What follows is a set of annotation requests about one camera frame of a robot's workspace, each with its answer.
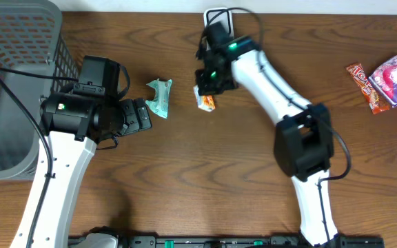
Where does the grey plastic basket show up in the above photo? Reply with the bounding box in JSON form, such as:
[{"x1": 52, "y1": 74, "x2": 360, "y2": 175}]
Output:
[{"x1": 0, "y1": 0, "x2": 79, "y2": 180}]

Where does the orange tissue box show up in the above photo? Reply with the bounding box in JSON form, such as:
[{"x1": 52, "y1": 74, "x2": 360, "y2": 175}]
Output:
[{"x1": 193, "y1": 85, "x2": 216, "y2": 112}]

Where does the teal wet wipes pack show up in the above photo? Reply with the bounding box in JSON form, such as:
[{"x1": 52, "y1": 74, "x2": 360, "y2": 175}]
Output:
[{"x1": 145, "y1": 79, "x2": 173, "y2": 118}]

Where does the red purple noodle packet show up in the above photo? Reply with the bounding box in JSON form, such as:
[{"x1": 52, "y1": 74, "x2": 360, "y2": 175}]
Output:
[{"x1": 369, "y1": 55, "x2": 397, "y2": 107}]

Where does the white barcode scanner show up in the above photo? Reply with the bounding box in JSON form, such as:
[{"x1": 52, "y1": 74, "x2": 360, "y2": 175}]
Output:
[{"x1": 203, "y1": 7, "x2": 234, "y2": 43}]

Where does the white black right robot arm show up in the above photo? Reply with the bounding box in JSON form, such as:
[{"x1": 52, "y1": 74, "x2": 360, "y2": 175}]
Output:
[{"x1": 196, "y1": 22, "x2": 345, "y2": 247}]

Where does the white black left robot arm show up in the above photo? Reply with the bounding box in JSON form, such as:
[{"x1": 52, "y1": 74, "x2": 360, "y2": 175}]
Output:
[{"x1": 11, "y1": 93, "x2": 152, "y2": 247}]

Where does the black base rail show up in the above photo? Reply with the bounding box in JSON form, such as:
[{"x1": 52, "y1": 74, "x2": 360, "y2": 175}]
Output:
[{"x1": 67, "y1": 234, "x2": 385, "y2": 248}]

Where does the orange brown snack bar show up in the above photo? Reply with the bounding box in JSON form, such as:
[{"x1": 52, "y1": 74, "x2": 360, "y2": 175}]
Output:
[{"x1": 345, "y1": 63, "x2": 389, "y2": 114}]

